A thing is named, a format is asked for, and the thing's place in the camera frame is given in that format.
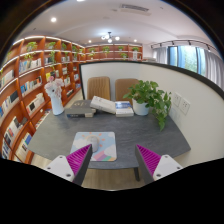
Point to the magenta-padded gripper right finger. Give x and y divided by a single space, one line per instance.
151 160

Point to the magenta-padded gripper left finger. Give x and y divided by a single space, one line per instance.
75 161

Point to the pastel sun cloud mouse pad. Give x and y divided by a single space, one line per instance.
106 146

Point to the thick dark hardcover book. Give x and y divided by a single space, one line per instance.
78 114
81 106

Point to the blue and white book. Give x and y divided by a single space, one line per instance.
124 108

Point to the white vase with pink flowers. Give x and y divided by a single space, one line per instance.
56 105

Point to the green plant in white pot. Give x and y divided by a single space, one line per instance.
146 96

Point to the orange wooden bookshelf unit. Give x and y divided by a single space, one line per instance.
30 83

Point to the white curtain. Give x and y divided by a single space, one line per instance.
160 55
215 68

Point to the window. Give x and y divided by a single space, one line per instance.
186 59

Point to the multi-bulb ceiling lamp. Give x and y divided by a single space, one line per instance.
109 37

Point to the recessed ceiling lights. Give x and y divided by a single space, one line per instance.
53 19

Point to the ceiling air vent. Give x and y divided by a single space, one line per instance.
134 7

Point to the white wall socket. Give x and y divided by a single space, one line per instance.
176 99
184 106

